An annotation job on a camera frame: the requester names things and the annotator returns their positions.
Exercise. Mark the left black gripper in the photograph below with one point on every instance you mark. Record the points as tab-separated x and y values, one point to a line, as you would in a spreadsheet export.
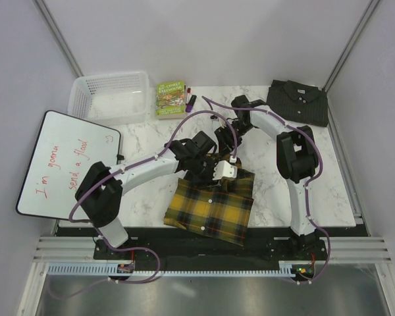
208	182

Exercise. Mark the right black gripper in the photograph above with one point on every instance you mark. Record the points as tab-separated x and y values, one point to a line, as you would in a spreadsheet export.
226	143

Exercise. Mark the yellow plaid long sleeve shirt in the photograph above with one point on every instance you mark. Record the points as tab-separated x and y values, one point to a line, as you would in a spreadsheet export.
221	212

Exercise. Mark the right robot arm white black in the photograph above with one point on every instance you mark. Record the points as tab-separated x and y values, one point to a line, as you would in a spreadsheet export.
297	157

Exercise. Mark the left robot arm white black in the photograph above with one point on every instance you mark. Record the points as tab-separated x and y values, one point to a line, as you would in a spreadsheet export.
102	189

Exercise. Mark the purple highlighter marker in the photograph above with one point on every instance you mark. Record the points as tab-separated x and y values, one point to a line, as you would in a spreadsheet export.
190	104

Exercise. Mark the red capped marker pen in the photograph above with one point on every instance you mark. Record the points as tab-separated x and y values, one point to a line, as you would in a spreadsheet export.
187	95

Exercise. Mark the green treehouse book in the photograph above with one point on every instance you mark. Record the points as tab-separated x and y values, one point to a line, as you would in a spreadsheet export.
171	100

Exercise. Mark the folded dark striped shirt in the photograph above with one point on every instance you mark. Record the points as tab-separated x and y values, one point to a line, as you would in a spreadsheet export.
298	102

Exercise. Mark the white plastic basket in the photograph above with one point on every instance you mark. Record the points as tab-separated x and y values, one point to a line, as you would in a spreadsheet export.
110	99

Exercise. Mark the whiteboard with red writing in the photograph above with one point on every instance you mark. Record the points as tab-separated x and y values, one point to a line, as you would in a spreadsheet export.
65	149

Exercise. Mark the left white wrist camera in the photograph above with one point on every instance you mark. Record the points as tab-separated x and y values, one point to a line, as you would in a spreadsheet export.
224	170

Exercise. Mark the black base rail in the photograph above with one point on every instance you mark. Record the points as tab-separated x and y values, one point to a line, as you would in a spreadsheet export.
173	248

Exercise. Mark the white slotted cable duct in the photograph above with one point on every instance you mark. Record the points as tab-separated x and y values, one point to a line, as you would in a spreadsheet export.
126	269

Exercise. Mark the right aluminium corner post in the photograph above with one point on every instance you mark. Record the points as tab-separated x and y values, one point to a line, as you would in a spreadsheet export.
352	42

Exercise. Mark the aluminium corner post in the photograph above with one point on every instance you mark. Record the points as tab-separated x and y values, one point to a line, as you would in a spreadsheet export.
57	35
352	42

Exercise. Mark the left aluminium corner post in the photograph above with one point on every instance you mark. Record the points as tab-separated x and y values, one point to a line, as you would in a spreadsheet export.
57	35

